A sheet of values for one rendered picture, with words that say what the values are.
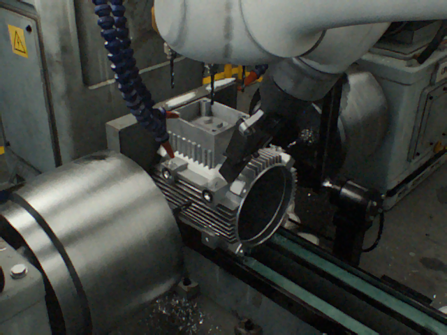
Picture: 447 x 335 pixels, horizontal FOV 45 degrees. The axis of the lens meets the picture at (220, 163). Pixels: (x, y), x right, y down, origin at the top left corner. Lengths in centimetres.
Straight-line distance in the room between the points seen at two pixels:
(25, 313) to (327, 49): 44
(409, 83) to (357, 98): 14
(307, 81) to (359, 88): 47
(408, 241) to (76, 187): 80
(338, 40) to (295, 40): 11
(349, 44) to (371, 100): 54
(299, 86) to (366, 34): 11
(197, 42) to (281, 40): 8
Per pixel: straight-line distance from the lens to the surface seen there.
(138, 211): 75
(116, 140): 94
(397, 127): 127
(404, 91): 124
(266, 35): 50
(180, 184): 96
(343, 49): 64
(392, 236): 130
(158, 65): 112
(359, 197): 98
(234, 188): 88
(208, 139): 92
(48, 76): 101
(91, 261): 71
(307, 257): 101
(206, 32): 50
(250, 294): 98
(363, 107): 114
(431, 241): 132
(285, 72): 69
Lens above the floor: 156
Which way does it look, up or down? 31 degrees down
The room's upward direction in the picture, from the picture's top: 1 degrees clockwise
